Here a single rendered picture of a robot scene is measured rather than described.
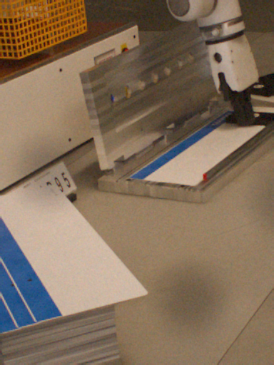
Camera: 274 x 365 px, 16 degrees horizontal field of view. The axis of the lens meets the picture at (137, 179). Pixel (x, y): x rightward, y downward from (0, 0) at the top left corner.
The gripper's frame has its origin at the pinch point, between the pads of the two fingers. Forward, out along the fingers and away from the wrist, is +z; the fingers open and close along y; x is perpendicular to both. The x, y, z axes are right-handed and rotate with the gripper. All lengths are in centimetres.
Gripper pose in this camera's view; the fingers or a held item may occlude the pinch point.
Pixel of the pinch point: (244, 113)
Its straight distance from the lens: 185.4
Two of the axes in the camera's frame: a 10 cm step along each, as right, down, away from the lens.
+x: -8.2, 1.0, 5.7
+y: 5.0, -3.5, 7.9
